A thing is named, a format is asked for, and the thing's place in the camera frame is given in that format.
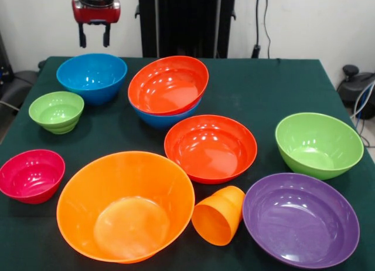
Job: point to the red-orange plastic bowl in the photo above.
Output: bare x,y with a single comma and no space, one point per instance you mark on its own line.
211,153
167,89

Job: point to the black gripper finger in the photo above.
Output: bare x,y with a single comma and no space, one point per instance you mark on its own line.
82,36
106,36

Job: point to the small green plastic bowl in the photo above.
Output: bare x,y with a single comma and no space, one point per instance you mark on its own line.
57,124

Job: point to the pink plastic bowl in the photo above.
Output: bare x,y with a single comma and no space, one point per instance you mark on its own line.
32,177

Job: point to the large green plastic bowl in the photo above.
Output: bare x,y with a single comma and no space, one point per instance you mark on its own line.
319,147

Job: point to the large orange plastic bowl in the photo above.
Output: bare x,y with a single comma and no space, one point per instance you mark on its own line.
126,194

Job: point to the black wheeled base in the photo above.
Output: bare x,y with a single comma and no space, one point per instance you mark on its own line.
17,86
351,89

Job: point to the purple plastic bowl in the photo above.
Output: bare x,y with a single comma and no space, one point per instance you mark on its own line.
300,221

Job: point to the dark green tablecloth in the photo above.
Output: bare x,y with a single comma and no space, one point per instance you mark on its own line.
263,92

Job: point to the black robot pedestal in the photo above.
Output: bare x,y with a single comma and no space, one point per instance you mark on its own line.
181,18

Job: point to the blue plastic bowl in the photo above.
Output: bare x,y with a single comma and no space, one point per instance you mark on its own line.
93,89
170,121

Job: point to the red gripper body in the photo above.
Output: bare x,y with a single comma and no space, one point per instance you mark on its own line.
96,15

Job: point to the orange plastic cup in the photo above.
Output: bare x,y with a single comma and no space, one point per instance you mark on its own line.
216,221

